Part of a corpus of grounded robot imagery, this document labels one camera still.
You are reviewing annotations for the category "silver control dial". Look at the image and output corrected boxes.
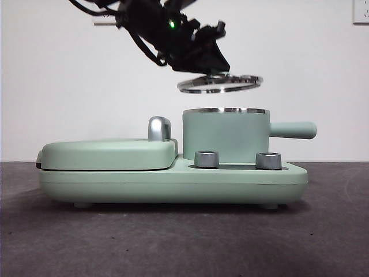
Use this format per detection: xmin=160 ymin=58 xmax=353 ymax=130
xmin=255 ymin=152 xmax=282 ymax=170
xmin=194 ymin=150 xmax=220 ymax=169

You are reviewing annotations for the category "mint green cooker base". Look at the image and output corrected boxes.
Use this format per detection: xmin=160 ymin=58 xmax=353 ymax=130
xmin=39 ymin=154 xmax=309 ymax=209

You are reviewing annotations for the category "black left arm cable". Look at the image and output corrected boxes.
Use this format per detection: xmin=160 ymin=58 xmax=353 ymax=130
xmin=126 ymin=27 xmax=171 ymax=67
xmin=67 ymin=0 xmax=122 ymax=18

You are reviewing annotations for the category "mint green steamer pot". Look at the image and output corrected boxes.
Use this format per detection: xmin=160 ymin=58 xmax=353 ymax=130
xmin=182 ymin=107 xmax=319 ymax=162

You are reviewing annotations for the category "glass lid with green knob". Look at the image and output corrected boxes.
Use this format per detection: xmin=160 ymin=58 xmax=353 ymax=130
xmin=177 ymin=72 xmax=265 ymax=95

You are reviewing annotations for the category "silver griddle cover handle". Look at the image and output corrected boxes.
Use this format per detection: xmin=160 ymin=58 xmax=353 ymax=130
xmin=148 ymin=116 xmax=173 ymax=142

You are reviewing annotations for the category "mint green griddle cover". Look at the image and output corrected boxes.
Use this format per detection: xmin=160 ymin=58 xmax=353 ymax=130
xmin=36 ymin=137 xmax=179 ymax=171

